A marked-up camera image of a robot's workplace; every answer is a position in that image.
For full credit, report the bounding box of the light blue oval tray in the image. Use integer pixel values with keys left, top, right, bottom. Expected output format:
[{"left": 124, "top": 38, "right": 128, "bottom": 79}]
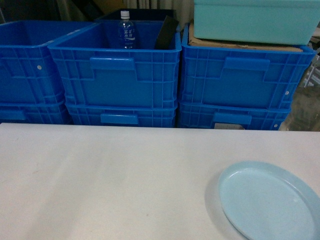
[{"left": 218, "top": 161, "right": 320, "bottom": 240}]

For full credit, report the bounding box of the blue crate lower middle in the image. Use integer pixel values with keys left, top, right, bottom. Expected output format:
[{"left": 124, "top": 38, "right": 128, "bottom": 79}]
[{"left": 65, "top": 101, "right": 178, "bottom": 128}]

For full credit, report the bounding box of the blue crate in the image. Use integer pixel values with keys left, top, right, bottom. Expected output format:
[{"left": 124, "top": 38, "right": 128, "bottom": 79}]
[
  {"left": 177, "top": 101, "right": 291, "bottom": 131},
  {"left": 65, "top": 101, "right": 178, "bottom": 128},
  {"left": 48, "top": 20, "right": 182, "bottom": 109},
  {"left": 0, "top": 20, "right": 91, "bottom": 104},
  {"left": 179, "top": 23, "right": 316, "bottom": 110},
  {"left": 0, "top": 101, "right": 74, "bottom": 125}
]

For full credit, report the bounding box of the blue crate lower right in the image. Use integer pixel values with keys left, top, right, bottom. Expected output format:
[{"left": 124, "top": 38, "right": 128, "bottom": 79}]
[{"left": 177, "top": 101, "right": 291, "bottom": 131}]

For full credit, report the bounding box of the black flat board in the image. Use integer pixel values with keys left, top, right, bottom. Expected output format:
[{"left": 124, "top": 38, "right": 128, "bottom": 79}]
[{"left": 154, "top": 15, "right": 179, "bottom": 50}]

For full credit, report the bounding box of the brown cardboard sheet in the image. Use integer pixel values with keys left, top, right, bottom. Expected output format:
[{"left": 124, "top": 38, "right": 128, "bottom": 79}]
[{"left": 184, "top": 23, "right": 303, "bottom": 53}]

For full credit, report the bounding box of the blue crate upper middle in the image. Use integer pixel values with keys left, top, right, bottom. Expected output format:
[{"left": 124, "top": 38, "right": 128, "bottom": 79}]
[{"left": 48, "top": 20, "right": 182, "bottom": 109}]

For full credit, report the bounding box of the clear water bottle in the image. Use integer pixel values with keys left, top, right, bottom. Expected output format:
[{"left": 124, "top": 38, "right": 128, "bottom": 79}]
[{"left": 117, "top": 10, "right": 136, "bottom": 49}]

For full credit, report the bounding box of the blue crate upper right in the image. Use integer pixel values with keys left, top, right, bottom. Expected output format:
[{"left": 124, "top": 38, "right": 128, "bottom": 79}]
[{"left": 179, "top": 23, "right": 316, "bottom": 110}]

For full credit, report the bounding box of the blue crate lower left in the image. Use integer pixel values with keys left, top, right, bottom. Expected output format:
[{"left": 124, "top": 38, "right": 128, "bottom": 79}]
[{"left": 0, "top": 101, "right": 74, "bottom": 125}]

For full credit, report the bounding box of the blue crate upper left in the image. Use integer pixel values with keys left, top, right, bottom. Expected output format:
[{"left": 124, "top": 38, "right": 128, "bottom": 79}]
[{"left": 0, "top": 20, "right": 91, "bottom": 104}]

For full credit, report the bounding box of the teal plastic tub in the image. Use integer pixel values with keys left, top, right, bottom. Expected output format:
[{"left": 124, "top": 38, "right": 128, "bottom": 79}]
[{"left": 194, "top": 0, "right": 320, "bottom": 45}]

